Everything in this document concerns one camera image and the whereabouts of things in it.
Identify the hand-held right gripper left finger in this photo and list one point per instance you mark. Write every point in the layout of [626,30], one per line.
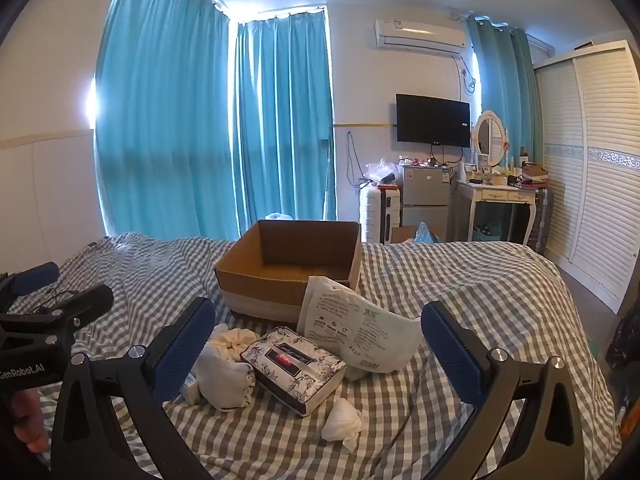
[184,347]

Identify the wide teal curtain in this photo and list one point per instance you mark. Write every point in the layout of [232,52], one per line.
[160,110]

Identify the dark bag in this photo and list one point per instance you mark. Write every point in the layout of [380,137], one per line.
[625,340]

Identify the floral tissue pack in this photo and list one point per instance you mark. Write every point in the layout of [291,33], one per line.
[295,365]

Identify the grey mini fridge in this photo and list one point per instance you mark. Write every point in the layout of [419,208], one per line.
[425,190]

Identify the white suitcase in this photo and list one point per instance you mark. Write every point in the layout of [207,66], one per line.
[375,215]

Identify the white oval mirror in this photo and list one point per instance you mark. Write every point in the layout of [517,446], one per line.
[489,137]

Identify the teal curtain beside wardrobe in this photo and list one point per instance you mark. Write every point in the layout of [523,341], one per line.
[505,90]

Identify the blue plastic bag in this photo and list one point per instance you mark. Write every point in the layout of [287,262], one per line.
[425,234]

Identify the white dressing table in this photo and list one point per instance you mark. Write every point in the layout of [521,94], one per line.
[492,194]

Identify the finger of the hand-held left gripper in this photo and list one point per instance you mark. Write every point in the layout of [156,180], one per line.
[35,277]
[85,301]

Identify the person's left hand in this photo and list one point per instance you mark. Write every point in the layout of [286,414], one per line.
[29,417]

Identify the white air conditioner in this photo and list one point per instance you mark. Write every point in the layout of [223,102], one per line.
[420,35]

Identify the grey checkered bedsheet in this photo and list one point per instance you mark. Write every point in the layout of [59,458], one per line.
[450,280]

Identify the clear plastic bag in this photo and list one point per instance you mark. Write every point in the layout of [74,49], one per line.
[377,171]

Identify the white plastic package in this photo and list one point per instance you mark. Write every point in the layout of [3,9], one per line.
[360,325]

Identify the white louvred wardrobe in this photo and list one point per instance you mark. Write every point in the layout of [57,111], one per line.
[600,170]

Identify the black wall television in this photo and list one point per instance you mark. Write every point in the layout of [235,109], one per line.
[432,120]

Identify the white cloth bundle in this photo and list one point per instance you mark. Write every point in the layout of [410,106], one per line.
[225,375]

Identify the narrow teal curtain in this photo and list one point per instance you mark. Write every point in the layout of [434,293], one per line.
[282,120]

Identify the brown cardboard box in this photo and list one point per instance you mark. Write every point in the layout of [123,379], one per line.
[260,280]

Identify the small cardboard box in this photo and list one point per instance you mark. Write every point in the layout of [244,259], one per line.
[400,236]

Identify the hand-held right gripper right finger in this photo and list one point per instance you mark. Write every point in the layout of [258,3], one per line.
[450,355]

